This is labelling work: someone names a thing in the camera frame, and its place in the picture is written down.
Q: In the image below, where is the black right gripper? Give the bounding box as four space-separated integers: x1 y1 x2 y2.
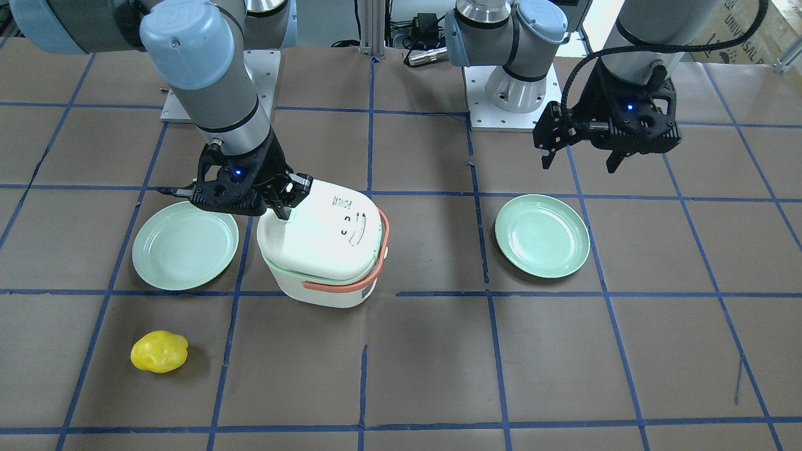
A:
157 130 313 220

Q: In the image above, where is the aluminium frame post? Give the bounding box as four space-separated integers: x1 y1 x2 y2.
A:
356 1 390 60

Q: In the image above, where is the black power adapter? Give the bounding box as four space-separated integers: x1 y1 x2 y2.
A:
412 13 439 40

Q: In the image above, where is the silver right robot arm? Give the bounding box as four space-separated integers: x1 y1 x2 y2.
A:
9 1 313 220

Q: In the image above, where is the white rice cooker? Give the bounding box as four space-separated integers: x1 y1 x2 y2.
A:
257 180 390 308

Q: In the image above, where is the cardboard box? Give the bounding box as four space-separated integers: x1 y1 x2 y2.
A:
689 0 802 66

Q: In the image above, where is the yellow toy potato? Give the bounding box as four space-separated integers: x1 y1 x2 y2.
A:
130 330 189 373

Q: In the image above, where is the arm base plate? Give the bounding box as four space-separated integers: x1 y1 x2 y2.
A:
463 66 561 132
160 49 281 125

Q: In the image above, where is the green plate near potato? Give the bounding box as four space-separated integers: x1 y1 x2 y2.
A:
132 202 239 291

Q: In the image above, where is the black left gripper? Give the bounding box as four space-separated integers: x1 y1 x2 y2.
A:
533 59 682 174

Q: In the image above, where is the black corrugated cable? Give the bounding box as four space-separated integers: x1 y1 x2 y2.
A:
560 0 769 117

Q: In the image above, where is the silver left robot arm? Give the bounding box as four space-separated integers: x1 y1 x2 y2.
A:
444 1 717 172

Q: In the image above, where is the green plate far side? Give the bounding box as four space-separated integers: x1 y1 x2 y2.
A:
494 194 590 279

